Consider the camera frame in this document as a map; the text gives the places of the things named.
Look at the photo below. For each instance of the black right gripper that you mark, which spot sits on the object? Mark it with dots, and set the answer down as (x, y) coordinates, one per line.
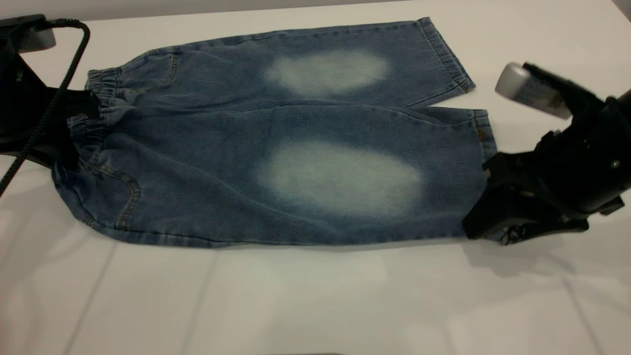
(591, 162)

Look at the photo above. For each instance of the blue denim kids jeans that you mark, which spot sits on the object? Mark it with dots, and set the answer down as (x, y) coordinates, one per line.
(222, 162)

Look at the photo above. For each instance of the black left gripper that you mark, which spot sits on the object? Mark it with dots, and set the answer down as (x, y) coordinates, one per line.
(19, 108)

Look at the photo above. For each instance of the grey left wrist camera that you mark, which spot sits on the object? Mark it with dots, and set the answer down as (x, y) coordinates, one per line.
(34, 39)

